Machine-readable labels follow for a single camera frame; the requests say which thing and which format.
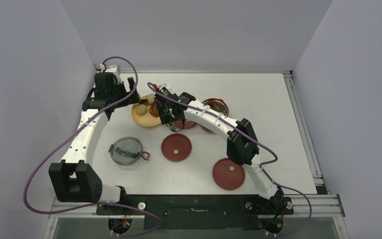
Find red steel bowl with handles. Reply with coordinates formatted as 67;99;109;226
174;120;196;130

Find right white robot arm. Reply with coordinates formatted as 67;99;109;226
155;88;289;213

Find red steel bowl tall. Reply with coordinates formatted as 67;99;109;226
202;98;229;117

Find orange plastic plate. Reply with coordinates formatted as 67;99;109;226
131;95;161;127

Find grey transparent lid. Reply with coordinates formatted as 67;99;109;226
108;136;150;166

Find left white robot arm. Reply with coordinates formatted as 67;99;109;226
48;72;140;214

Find red round lid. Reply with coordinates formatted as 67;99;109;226
161;133;192;162
212;158;246;191

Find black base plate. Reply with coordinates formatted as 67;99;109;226
95;194;294;231

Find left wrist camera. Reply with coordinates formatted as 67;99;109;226
99;63;123;84

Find white bun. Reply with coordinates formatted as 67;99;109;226
147;94;155;105
135;105;148;116

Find orange fried food pieces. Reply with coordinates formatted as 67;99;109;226
149;103;159;118

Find aluminium frame rail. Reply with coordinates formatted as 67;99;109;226
48;70;343;239

